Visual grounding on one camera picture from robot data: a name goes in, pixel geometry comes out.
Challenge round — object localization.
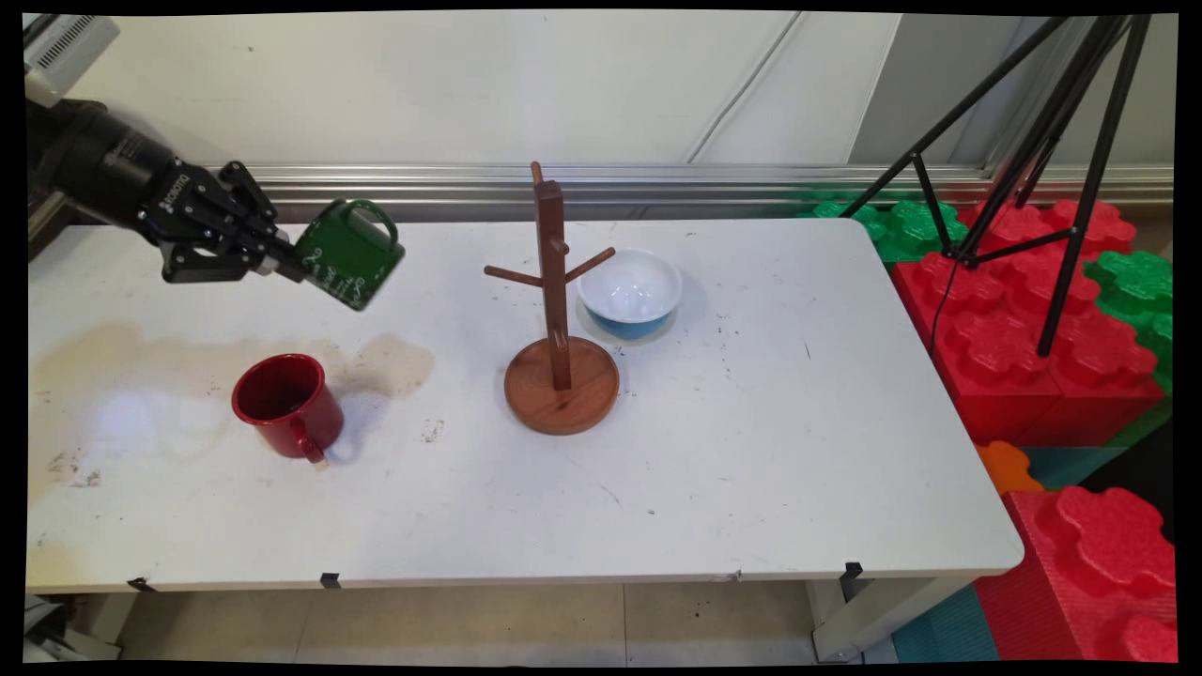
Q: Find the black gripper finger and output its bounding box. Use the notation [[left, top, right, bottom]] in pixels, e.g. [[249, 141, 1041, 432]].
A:
[[161, 239, 313, 285], [217, 161, 285, 249]]

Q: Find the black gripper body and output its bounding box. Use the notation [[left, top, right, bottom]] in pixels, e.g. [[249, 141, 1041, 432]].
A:
[[42, 109, 247, 249]]

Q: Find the green enamel mug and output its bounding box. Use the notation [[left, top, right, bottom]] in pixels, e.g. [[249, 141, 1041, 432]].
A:
[[294, 197, 408, 313]]

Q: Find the red enamel mug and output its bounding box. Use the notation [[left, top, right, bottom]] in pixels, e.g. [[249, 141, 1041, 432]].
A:
[[231, 353, 346, 467]]

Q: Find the wooden mug tree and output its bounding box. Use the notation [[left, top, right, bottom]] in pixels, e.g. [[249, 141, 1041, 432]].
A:
[[484, 161, 622, 437]]

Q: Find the blue bowl white inside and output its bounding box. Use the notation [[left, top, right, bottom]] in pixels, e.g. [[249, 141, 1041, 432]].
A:
[[576, 248, 685, 342]]

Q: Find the light grey floor clutter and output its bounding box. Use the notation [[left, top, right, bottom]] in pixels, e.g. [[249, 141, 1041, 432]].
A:
[[23, 593, 125, 664]]

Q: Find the flat green foam block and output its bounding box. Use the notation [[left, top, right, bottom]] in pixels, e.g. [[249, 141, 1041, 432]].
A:
[[798, 198, 969, 267]]

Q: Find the white table leg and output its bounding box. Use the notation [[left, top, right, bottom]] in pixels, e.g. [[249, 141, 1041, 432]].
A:
[[806, 575, 970, 664]]

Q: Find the wide red foam block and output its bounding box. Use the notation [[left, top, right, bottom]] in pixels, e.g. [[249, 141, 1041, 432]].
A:
[[890, 197, 1168, 449]]

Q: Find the orange foam piece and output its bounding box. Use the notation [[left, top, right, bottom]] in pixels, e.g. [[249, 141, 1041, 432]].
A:
[[975, 439, 1046, 497]]

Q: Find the ribbed teal foam block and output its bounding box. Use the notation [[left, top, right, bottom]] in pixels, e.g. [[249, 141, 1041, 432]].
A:
[[890, 584, 1002, 664]]

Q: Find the black tripod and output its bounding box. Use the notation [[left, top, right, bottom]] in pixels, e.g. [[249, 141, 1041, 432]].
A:
[[840, 14, 1154, 359]]

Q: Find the thin teal foam block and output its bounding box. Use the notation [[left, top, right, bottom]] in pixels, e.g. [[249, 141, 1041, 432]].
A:
[[1022, 445, 1175, 492]]

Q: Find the stacked green foam block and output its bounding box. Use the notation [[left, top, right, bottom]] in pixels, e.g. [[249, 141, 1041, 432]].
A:
[[1084, 249, 1175, 448]]

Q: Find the tall red foam block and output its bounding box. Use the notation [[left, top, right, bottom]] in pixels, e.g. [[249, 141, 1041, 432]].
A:
[[975, 485, 1178, 664]]

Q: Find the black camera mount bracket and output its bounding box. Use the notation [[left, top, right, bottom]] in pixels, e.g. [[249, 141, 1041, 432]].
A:
[[26, 98, 69, 203]]

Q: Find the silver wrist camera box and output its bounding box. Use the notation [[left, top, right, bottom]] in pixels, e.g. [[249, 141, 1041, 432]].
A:
[[23, 14, 122, 106]]

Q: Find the aluminium wall rail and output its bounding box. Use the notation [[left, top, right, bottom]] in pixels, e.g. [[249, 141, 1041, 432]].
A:
[[218, 163, 1175, 223]]

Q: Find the white wall cable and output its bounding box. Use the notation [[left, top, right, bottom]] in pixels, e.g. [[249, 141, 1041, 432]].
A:
[[681, 14, 801, 166]]

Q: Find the thin black tripod cable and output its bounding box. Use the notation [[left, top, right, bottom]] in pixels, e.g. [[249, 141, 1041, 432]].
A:
[[927, 253, 964, 356]]

